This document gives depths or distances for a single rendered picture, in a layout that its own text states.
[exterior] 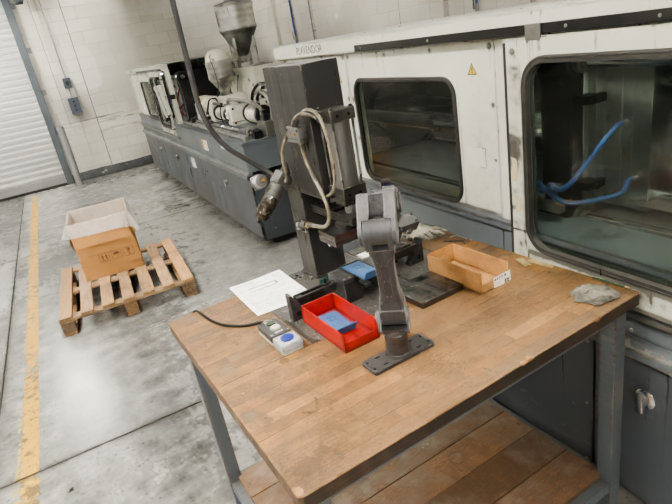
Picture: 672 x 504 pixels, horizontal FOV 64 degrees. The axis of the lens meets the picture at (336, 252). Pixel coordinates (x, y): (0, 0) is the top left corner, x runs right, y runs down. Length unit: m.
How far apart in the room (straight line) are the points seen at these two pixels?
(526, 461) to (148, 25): 9.83
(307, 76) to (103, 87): 9.15
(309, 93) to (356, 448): 1.01
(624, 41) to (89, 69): 9.73
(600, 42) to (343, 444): 1.21
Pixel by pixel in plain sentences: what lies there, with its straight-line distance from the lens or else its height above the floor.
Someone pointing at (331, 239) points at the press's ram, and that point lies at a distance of 1.69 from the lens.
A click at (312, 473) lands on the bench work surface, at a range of 1.20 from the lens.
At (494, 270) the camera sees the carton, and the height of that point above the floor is 0.92.
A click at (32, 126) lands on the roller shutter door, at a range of 10.64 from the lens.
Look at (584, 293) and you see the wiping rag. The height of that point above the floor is 0.92.
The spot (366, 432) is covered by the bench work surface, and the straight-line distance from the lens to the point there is 1.27.
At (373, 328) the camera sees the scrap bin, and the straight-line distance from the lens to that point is 1.58.
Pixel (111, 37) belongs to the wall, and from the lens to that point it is 10.77.
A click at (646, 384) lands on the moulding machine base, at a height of 0.57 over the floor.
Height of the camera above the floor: 1.73
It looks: 22 degrees down
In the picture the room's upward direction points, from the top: 10 degrees counter-clockwise
